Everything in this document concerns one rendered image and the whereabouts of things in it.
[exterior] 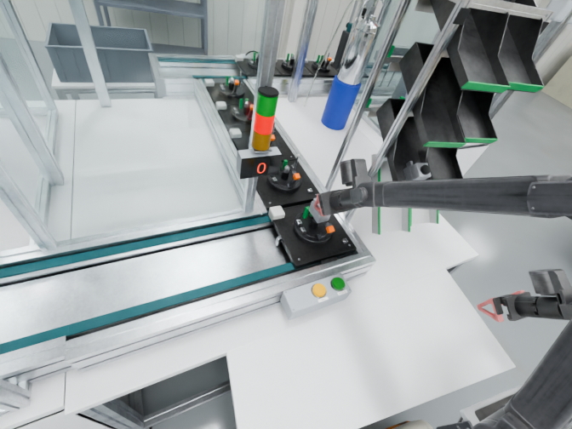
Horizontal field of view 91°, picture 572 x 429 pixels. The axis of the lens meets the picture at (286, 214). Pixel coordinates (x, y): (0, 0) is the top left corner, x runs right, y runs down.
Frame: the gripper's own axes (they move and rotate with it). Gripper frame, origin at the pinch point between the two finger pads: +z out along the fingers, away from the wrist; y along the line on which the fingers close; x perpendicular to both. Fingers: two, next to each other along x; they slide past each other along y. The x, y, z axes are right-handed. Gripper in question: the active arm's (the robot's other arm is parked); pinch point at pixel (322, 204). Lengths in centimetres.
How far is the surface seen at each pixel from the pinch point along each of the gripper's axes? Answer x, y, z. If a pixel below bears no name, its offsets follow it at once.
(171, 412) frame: 75, 59, 58
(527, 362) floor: 129, -155, 41
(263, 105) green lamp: -25.6, 20.4, -17.3
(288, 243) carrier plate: 10.5, 10.7, 8.0
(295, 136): -41, -28, 62
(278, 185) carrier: -10.5, 4.6, 21.7
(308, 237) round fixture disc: 9.9, 4.2, 6.0
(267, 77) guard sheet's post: -31.6, 18.4, -18.4
